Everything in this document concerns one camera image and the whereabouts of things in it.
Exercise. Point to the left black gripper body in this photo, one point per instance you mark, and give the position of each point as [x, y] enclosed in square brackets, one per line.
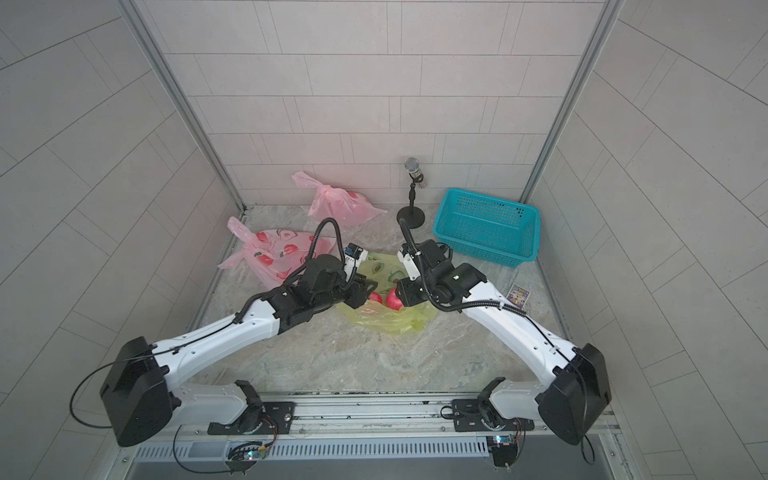
[352, 293]

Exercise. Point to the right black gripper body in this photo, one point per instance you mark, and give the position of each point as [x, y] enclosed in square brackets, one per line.
[421, 289]

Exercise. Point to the red apple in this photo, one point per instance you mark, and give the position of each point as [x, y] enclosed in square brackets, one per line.
[375, 297]
[392, 301]

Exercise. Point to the yellow-green plastic bag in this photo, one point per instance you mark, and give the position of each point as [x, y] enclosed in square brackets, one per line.
[387, 271]

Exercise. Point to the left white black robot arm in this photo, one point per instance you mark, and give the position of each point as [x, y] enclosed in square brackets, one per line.
[146, 388]

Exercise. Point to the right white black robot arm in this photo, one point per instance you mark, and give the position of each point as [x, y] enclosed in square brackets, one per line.
[573, 388]

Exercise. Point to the pink strawberry print plastic bag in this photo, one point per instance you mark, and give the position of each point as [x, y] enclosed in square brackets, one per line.
[271, 254]

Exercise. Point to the plain pink plastic bag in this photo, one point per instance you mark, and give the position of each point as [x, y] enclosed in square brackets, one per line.
[346, 207]

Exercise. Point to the teal plastic basket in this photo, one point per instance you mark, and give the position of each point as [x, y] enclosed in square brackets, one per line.
[488, 228]

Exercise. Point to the microphone on black stand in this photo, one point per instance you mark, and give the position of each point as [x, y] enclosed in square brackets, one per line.
[411, 214]

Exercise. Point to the small printed card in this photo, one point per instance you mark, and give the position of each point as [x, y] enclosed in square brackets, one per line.
[518, 296]

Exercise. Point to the right circuit board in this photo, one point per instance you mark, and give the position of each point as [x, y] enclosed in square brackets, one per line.
[504, 450]

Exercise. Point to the circuit board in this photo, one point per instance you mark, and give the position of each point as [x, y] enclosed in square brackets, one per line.
[504, 450]
[241, 458]

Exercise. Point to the left circuit board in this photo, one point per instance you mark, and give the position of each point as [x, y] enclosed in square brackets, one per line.
[241, 458]

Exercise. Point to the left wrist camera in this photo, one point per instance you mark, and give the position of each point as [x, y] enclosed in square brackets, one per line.
[355, 253]

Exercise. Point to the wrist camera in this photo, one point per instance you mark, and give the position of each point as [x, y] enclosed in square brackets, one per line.
[409, 265]
[355, 253]

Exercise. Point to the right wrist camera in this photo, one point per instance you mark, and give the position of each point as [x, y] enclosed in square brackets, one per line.
[409, 265]

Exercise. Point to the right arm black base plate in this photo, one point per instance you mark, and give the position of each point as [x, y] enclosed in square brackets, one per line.
[467, 416]

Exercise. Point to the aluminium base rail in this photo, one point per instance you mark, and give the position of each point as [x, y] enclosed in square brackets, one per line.
[390, 414]

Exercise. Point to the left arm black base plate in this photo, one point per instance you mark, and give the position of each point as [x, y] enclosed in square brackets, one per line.
[270, 418]

